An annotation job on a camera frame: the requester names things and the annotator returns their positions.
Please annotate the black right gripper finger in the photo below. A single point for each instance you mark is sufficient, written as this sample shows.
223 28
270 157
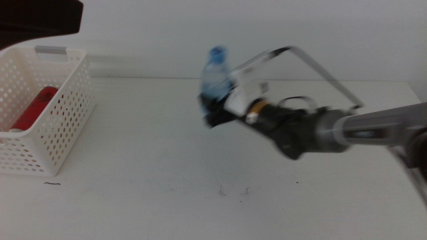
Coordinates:
220 118
205 100

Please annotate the clear water bottle blue label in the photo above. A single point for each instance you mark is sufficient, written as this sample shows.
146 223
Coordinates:
215 76

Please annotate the red cola can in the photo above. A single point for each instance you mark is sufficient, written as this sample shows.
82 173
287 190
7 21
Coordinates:
35 106

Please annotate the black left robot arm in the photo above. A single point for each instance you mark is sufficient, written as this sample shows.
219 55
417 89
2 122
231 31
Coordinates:
33 16

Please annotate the white perforated plastic basket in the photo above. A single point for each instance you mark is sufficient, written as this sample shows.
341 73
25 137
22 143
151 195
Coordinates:
63 126

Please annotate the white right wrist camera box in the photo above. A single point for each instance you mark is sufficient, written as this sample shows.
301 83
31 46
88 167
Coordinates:
243 96

